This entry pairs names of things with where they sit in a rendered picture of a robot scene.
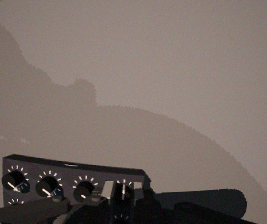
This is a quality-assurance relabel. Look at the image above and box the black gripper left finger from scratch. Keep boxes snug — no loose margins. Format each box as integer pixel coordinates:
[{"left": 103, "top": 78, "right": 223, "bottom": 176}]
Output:
[{"left": 0, "top": 181, "right": 116, "bottom": 224}]

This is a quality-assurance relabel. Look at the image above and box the dark grey knob box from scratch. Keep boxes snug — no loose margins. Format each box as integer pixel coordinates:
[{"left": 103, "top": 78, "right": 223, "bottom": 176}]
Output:
[{"left": 2, "top": 154, "right": 144, "bottom": 224}]

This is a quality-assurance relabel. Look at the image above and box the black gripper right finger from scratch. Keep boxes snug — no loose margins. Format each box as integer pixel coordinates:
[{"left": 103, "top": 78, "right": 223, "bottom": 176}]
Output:
[{"left": 130, "top": 182, "right": 256, "bottom": 224}]

